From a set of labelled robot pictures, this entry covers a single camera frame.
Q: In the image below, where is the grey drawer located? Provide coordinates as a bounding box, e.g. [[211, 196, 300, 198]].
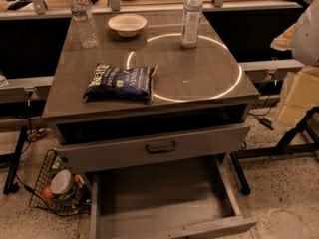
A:
[[58, 123, 249, 173], [90, 156, 257, 239]]

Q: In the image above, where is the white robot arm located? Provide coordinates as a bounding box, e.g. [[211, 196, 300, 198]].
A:
[[270, 0, 319, 127]]

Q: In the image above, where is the grey drawer cabinet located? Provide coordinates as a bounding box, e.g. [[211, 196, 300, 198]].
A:
[[42, 10, 261, 146]]

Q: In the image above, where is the grey top drawer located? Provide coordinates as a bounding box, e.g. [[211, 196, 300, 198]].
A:
[[58, 123, 249, 173]]

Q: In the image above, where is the black metal stand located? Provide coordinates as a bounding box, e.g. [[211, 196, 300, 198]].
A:
[[230, 106, 319, 195]]

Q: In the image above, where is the black power adapter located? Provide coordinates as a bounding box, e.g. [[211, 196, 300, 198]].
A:
[[259, 118, 273, 130]]

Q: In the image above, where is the white labelled bottle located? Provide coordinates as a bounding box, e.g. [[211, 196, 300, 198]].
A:
[[181, 0, 202, 48]]

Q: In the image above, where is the white bowl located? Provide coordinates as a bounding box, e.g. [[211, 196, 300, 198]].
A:
[[108, 14, 147, 37]]

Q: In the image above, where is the blue chip bag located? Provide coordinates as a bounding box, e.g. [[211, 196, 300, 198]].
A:
[[83, 64, 157, 101]]

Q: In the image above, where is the clear water bottle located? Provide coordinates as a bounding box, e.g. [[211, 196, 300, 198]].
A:
[[70, 0, 99, 48]]

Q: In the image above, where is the green snack bag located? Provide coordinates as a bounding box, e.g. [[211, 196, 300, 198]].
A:
[[50, 155, 65, 172]]

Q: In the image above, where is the silver lidded can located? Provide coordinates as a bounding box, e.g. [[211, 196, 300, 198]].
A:
[[51, 169, 74, 194]]

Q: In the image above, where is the red apple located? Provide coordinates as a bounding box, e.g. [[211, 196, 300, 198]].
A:
[[42, 185, 56, 200]]

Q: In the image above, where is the black left table leg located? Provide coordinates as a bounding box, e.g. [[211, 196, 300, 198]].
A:
[[0, 126, 27, 195]]

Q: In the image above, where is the grey metal rail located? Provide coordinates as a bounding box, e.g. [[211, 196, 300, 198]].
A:
[[240, 59, 303, 83]]

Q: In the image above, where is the black wire basket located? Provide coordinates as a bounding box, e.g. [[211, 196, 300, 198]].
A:
[[29, 150, 91, 217]]

